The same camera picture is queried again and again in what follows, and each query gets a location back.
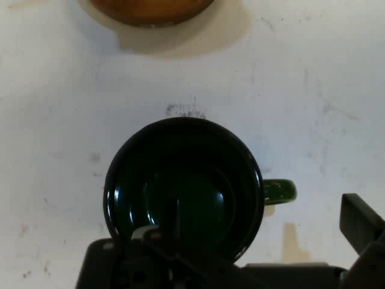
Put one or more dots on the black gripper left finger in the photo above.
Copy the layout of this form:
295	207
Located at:
126	265

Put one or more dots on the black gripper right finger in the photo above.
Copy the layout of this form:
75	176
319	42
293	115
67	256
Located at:
367	241

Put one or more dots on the dark green enamel mug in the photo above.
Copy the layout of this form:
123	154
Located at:
186	168

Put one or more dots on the brown wooden mug tree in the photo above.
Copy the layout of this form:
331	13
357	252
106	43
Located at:
150	12

